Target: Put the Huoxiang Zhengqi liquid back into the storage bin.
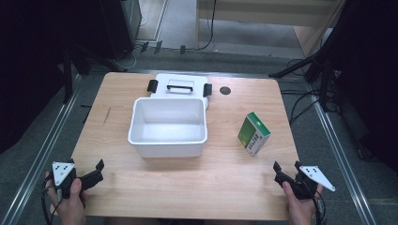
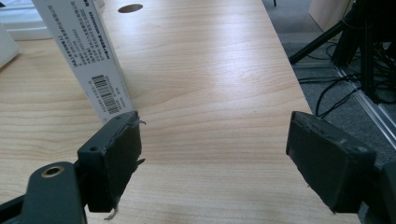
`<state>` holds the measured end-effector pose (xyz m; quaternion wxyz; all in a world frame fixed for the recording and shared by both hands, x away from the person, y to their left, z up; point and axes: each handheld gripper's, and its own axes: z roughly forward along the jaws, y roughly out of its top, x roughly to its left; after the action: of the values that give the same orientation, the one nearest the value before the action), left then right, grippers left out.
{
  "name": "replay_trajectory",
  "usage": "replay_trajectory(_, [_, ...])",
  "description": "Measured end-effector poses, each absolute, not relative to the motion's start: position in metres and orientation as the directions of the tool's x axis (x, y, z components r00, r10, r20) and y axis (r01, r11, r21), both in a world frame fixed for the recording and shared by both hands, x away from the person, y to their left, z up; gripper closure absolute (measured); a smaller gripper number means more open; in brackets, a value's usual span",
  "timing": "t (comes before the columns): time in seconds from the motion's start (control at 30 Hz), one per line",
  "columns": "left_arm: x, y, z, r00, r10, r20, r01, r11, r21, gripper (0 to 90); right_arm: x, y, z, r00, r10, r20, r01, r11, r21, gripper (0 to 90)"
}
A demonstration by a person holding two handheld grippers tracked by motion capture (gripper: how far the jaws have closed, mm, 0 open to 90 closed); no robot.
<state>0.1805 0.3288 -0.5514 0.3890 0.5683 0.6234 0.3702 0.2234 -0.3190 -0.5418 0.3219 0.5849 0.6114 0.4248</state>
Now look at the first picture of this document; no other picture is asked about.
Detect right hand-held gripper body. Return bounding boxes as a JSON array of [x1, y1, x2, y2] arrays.
[[289, 164, 337, 201]]

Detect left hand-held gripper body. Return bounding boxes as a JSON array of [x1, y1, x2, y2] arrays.
[[51, 158, 84, 200]]

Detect green and white carton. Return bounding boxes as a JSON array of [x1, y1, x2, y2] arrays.
[[237, 112, 272, 157]]

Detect white plastic storage box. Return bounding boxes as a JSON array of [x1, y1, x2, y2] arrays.
[[127, 97, 208, 159]]

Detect white lid with black handle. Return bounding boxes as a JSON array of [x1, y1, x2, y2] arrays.
[[146, 73, 213, 109]]

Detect person's right hand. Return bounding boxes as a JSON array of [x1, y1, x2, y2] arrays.
[[282, 181, 324, 225]]

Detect person's left hand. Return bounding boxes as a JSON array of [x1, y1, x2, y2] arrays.
[[44, 170, 90, 225]]

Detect black tripod stand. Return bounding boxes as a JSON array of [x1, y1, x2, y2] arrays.
[[57, 40, 128, 105], [268, 51, 341, 113]]

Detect black curtain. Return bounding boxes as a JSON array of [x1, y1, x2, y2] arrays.
[[318, 0, 398, 173], [0, 0, 109, 155]]

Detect black cabinet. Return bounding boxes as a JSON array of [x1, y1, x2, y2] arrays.
[[99, 0, 143, 62]]

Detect light wooden shelf unit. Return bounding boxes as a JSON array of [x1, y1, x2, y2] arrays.
[[194, 0, 346, 58]]

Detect metal floor rail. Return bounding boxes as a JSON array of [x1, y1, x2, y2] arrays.
[[307, 83, 378, 225], [0, 74, 84, 225]]

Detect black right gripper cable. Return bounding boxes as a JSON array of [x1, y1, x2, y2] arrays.
[[308, 182, 327, 225]]

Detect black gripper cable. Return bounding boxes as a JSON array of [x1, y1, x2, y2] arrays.
[[40, 176, 64, 225], [308, 182, 327, 225]]

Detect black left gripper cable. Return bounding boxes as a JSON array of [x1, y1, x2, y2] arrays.
[[40, 176, 64, 225]]

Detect black floor cables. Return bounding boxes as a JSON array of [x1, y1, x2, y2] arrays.
[[280, 57, 342, 127]]

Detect white floor cable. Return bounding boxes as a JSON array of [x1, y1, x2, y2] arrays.
[[123, 15, 148, 70]]

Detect black hanging cable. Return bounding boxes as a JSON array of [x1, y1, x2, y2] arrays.
[[198, 0, 218, 52]]

